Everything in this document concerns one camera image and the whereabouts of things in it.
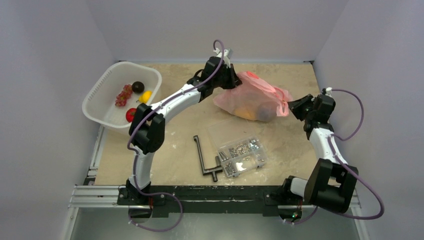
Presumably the clear plastic screw box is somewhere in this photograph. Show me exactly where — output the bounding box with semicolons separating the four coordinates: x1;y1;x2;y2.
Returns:
207;117;268;178

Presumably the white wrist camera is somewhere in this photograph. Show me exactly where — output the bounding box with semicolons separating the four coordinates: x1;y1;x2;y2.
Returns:
321;87;333;98
214;48;233;68

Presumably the red fake grape bunch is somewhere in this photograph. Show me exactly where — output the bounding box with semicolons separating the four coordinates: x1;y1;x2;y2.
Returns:
115;84;133;107

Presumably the pink plastic bag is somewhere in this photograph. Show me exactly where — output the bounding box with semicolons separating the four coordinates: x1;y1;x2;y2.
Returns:
213;71;293;117

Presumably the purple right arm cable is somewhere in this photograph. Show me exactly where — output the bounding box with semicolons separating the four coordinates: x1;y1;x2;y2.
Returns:
283;88;386;226

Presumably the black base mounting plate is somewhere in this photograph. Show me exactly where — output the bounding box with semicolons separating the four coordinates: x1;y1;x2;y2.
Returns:
117;185;307;220

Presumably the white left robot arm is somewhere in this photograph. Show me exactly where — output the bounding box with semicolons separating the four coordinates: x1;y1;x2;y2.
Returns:
123;54;241;205

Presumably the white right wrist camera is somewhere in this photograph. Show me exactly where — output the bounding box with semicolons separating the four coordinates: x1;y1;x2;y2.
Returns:
321;87;333;98

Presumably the white plastic basket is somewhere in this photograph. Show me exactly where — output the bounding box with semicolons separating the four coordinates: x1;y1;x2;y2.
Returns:
82;61;162;135

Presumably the dark brown fake fruit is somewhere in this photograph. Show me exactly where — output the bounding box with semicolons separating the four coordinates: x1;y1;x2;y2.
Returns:
131;81;145;94

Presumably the yellow fake lemon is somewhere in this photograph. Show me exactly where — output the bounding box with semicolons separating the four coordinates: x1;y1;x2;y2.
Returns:
137;90;153;104

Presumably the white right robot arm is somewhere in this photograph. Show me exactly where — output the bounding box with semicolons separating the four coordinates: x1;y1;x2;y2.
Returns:
280;94;358;214

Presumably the black metal crank tool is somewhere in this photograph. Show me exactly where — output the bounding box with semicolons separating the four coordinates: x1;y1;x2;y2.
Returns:
193;135;223;183

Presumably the dark purple fake fruit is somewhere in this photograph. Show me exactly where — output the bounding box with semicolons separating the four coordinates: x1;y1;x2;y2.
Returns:
255;102;278;123

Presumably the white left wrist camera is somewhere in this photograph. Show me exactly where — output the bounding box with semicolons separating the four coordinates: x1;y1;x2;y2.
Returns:
214;48;233;68

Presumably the red fake tomato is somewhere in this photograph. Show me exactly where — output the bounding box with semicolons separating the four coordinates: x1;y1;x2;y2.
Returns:
125;108;137;123

